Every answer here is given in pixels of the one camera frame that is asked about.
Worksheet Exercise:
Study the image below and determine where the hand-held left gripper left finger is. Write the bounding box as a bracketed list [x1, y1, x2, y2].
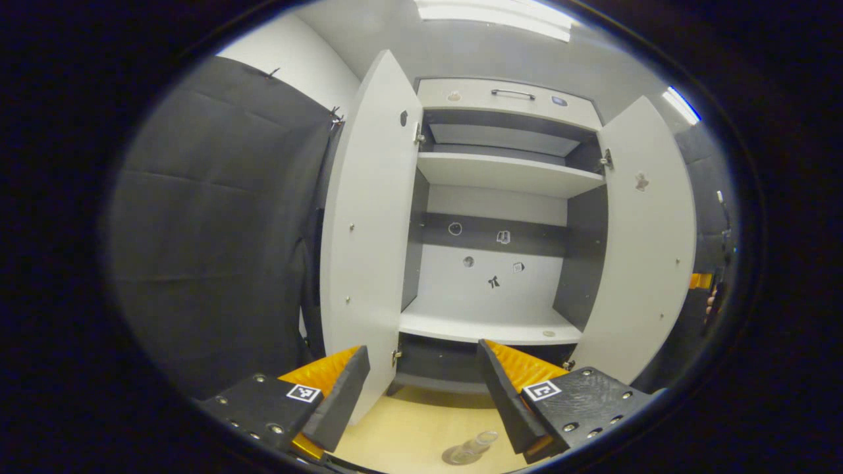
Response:
[198, 344, 371, 461]

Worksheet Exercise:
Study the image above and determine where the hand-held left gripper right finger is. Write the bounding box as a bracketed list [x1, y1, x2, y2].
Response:
[477, 338, 659, 465]

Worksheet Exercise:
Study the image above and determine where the clear glass bottle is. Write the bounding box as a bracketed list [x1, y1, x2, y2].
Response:
[454, 431, 499, 461]

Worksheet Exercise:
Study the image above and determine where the white cabinet door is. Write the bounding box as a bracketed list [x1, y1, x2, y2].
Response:
[319, 49, 423, 425]
[568, 95, 697, 386]

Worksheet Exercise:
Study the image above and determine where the grey white cabinet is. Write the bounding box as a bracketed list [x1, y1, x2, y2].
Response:
[395, 78, 610, 396]

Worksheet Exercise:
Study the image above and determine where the white cabinet drawer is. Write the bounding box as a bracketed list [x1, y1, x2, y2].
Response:
[416, 78, 603, 132]

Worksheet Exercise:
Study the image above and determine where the black quilted cloth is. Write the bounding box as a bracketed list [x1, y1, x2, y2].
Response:
[632, 155, 733, 396]
[109, 56, 338, 399]

